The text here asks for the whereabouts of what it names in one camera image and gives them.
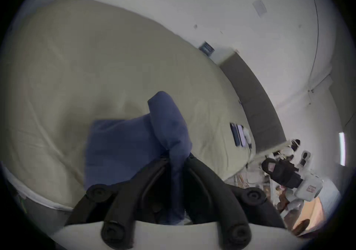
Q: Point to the dark blue shirt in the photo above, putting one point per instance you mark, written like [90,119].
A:
[125,146]

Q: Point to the grey padded headboard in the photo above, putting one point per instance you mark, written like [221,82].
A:
[256,98]

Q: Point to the person's right hand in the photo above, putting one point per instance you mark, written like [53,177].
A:
[283,200]

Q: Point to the small white device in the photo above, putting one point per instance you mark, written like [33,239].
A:
[247,137]

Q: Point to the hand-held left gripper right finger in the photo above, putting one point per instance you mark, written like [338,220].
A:
[222,196]

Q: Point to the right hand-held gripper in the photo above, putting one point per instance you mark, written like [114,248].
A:
[307,187]

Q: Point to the dark phone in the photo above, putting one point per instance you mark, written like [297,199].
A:
[235,133]

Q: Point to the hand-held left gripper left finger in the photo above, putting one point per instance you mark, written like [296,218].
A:
[122,201]

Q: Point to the small dark blue panel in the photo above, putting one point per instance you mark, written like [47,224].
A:
[206,48]

